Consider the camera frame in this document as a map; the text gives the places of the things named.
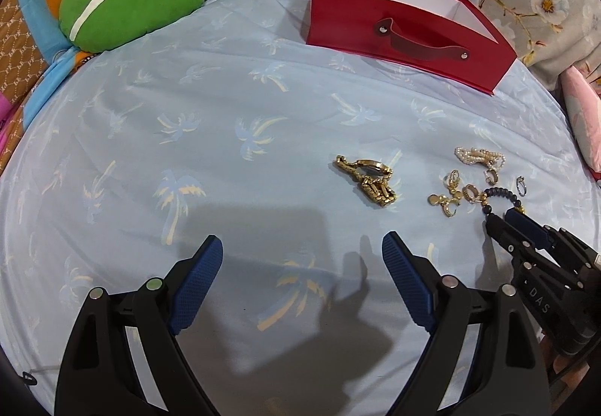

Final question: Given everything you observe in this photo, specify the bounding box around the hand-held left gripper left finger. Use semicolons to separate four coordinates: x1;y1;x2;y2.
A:
55;235;223;416

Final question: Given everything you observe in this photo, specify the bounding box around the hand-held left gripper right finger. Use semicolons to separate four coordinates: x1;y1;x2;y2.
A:
381;231;548;416

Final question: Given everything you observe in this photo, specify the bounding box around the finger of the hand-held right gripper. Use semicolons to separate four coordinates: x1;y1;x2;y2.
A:
486;215;536;264
504;208;557;252

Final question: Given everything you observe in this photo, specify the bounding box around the dark bead bracelet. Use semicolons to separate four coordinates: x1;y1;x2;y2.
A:
479;187;524;216

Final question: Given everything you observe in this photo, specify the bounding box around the pearl bracelet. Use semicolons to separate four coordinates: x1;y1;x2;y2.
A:
454;146;507;170

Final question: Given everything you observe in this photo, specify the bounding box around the red cardboard box with handle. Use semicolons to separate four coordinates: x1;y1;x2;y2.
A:
305;0;518;95

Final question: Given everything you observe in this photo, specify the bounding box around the pink pillow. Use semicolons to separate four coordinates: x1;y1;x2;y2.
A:
561;66;601;182

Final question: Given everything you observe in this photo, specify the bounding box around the light blue palm-print sheet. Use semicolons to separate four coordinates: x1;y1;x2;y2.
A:
0;0;592;416

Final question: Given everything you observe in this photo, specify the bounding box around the brown patterned cloth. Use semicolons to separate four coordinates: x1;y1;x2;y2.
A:
0;0;50;172

